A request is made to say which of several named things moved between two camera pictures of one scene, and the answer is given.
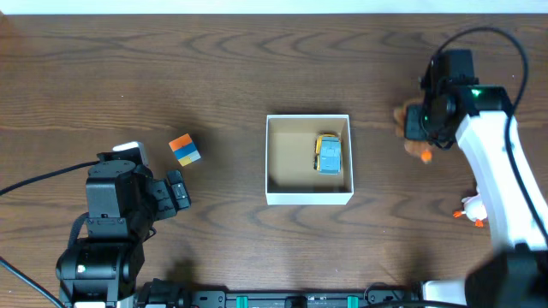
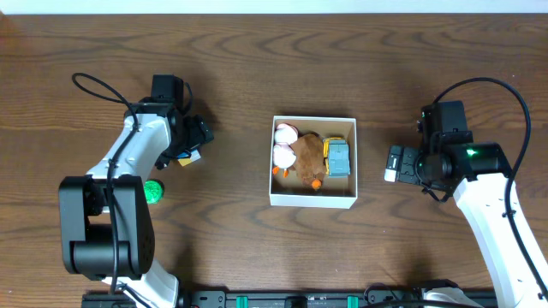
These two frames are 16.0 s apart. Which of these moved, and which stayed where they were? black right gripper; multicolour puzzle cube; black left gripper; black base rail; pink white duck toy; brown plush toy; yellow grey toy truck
Moved: yellow grey toy truck; brown plush toy; pink white duck toy; black right gripper; black left gripper
Stayed: black base rail; multicolour puzzle cube
